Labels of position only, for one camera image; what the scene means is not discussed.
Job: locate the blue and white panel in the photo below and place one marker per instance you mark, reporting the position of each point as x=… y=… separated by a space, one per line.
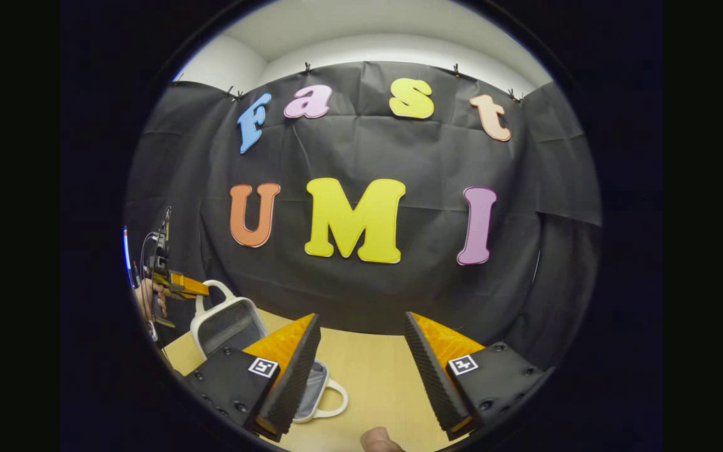
x=126 y=257

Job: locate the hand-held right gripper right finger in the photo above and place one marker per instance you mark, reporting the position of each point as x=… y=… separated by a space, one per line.
x=430 y=370

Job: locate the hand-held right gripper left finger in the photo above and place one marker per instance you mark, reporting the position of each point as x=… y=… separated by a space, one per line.
x=299 y=370

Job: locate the black backdrop cloth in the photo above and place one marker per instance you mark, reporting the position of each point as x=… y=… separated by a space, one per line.
x=349 y=295

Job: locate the white suitcase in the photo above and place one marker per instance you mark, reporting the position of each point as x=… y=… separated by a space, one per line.
x=230 y=326

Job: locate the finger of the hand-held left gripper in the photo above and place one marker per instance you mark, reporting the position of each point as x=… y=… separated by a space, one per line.
x=182 y=285

